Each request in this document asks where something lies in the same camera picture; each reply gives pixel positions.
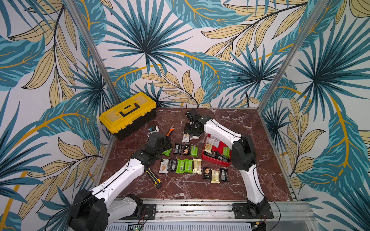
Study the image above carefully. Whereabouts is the white drycake cookie packet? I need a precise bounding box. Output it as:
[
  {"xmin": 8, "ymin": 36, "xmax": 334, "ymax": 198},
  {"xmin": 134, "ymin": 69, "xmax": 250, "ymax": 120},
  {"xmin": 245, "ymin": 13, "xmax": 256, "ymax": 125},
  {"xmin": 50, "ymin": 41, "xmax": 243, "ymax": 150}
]
[{"xmin": 159, "ymin": 159, "xmax": 169, "ymax": 174}]

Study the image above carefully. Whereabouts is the black cookie packet barcode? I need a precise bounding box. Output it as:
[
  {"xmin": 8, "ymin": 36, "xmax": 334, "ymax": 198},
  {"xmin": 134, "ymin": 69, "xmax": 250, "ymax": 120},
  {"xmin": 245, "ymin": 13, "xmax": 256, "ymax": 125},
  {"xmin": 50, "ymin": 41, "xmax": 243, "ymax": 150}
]
[{"xmin": 174, "ymin": 143, "xmax": 183, "ymax": 155}]

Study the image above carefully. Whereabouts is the green cookie packet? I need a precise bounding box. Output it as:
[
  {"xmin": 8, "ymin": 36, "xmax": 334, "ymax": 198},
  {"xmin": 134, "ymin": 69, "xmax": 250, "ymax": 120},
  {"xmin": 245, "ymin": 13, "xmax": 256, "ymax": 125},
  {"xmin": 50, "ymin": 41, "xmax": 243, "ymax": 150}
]
[
  {"xmin": 176, "ymin": 159, "xmax": 186, "ymax": 174},
  {"xmin": 190, "ymin": 146, "xmax": 198, "ymax": 157},
  {"xmin": 162, "ymin": 149, "xmax": 172, "ymax": 157},
  {"xmin": 184, "ymin": 159, "xmax": 193, "ymax": 173}
]

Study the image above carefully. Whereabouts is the black drycake cookie packet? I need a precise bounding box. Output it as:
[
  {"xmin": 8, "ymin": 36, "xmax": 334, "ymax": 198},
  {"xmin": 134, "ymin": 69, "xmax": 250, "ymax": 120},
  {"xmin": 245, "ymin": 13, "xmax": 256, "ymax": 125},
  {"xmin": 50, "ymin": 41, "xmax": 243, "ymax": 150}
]
[{"xmin": 183, "ymin": 145, "xmax": 191, "ymax": 156}]

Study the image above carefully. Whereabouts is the cream cookie packet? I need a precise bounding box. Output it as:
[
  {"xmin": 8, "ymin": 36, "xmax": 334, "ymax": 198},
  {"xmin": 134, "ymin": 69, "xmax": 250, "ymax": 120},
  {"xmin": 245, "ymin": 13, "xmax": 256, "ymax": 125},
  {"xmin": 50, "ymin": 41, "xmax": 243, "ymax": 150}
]
[
  {"xmin": 204, "ymin": 143, "xmax": 213, "ymax": 154},
  {"xmin": 193, "ymin": 159, "xmax": 202, "ymax": 174},
  {"xmin": 211, "ymin": 170, "xmax": 220, "ymax": 183}
]

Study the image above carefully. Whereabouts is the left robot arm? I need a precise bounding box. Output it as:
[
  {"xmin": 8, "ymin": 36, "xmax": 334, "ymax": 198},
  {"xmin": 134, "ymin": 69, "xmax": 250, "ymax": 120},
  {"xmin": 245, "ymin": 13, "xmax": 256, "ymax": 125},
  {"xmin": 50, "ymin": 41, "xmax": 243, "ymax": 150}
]
[{"xmin": 66, "ymin": 132, "xmax": 172, "ymax": 231}]

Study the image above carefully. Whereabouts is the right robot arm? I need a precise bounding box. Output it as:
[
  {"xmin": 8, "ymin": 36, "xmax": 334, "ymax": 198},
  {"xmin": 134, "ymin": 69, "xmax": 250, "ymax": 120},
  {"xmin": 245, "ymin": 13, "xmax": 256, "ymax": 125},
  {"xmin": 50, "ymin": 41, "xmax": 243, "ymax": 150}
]
[{"xmin": 185, "ymin": 114, "xmax": 268, "ymax": 213}]

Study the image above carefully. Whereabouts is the red storage box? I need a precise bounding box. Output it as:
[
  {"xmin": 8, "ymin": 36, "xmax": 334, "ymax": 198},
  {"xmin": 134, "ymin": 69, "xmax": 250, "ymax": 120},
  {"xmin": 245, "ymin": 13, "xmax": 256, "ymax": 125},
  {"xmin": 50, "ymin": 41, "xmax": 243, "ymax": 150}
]
[{"xmin": 202, "ymin": 135, "xmax": 231, "ymax": 167}]

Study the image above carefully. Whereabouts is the yellow black toolbox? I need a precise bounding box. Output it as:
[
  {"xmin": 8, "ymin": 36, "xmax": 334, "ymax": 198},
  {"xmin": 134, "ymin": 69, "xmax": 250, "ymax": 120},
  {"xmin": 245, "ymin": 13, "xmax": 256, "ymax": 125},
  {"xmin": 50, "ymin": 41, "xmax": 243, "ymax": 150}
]
[{"xmin": 99, "ymin": 92, "xmax": 157, "ymax": 141}]

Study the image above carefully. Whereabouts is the yellow black utility knife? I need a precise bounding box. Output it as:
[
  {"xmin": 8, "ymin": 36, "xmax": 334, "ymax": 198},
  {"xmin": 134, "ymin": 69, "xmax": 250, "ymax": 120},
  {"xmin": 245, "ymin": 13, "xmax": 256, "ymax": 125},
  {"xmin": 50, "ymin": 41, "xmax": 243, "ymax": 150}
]
[{"xmin": 146, "ymin": 168, "xmax": 162, "ymax": 189}]

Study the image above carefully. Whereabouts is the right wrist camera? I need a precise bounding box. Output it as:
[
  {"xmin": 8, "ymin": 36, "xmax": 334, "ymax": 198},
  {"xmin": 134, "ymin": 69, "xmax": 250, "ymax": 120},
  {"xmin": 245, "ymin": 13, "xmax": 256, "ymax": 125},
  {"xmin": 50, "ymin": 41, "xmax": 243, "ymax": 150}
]
[{"xmin": 186, "ymin": 108, "xmax": 201, "ymax": 123}]

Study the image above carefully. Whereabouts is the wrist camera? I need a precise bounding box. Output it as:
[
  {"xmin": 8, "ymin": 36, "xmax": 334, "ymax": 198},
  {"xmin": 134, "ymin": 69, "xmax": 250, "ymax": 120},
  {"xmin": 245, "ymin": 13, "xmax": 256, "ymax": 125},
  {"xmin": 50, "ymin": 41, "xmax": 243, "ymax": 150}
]
[
  {"xmin": 186, "ymin": 108, "xmax": 201, "ymax": 123},
  {"xmin": 148, "ymin": 126, "xmax": 159, "ymax": 136}
]

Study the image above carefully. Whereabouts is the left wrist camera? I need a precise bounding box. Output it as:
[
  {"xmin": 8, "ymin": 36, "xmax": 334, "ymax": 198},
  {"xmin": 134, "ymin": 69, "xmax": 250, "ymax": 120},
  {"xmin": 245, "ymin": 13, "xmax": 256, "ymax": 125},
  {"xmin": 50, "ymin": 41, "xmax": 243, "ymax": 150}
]
[{"xmin": 148, "ymin": 126, "xmax": 159, "ymax": 136}]

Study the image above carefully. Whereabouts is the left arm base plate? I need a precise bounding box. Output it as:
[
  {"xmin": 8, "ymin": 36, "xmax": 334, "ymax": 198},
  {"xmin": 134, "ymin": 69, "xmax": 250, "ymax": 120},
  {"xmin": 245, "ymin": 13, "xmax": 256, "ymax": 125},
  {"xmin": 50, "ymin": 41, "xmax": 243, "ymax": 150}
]
[{"xmin": 119, "ymin": 204, "xmax": 157, "ymax": 221}]

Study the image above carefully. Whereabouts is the aluminium front rail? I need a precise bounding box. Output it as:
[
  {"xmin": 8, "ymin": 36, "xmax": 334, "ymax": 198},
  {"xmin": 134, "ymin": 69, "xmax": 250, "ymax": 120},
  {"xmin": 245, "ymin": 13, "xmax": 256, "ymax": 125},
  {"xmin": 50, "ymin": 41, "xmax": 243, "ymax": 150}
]
[{"xmin": 67, "ymin": 199, "xmax": 320, "ymax": 231}]

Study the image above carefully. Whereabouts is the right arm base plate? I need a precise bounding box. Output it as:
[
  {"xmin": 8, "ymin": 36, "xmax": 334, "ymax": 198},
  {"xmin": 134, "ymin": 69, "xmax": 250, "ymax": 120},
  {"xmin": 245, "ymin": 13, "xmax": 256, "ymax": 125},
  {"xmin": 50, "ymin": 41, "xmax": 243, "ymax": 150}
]
[{"xmin": 232, "ymin": 203, "xmax": 274, "ymax": 220}]

